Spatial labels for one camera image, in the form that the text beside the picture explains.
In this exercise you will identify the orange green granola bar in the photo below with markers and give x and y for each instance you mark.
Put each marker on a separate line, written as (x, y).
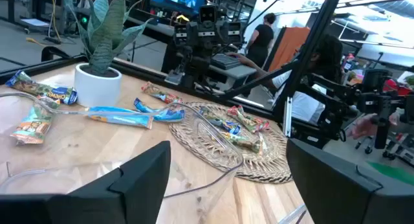
(34, 127)

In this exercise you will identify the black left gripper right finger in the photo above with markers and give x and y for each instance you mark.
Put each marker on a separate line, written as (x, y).
(339, 195)

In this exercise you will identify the standing person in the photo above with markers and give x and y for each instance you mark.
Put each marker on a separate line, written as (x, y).
(262, 39)

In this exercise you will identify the grey desk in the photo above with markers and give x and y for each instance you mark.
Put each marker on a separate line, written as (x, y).
(239, 72)

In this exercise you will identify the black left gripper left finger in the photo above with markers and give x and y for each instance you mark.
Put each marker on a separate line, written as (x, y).
(142, 185)

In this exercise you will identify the snake plant in white pot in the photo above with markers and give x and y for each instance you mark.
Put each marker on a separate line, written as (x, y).
(97, 88)

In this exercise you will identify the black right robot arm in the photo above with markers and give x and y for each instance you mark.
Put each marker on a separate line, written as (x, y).
(333, 104)

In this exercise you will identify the dark keyboard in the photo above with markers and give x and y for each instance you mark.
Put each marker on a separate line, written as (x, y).
(224, 61)

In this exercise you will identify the black background robot device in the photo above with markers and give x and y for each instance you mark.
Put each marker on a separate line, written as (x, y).
(203, 36)

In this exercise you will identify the black table edge rail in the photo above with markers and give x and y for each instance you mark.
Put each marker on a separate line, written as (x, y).
(142, 72)

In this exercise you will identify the red granola bar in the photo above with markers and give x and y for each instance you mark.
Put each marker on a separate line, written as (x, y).
(249, 120)
(160, 94)

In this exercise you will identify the orange panel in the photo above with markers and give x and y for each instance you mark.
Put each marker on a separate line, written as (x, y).
(289, 46)

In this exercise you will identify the black aluminium frame post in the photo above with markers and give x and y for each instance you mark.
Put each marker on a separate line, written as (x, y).
(320, 23)

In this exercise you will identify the clear plastic bin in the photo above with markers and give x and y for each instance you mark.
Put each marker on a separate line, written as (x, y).
(291, 215)
(210, 172)

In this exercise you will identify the seated person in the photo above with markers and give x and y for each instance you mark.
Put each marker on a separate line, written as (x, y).
(305, 107)

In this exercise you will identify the round woven placemat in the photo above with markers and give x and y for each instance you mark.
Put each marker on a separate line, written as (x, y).
(258, 162)

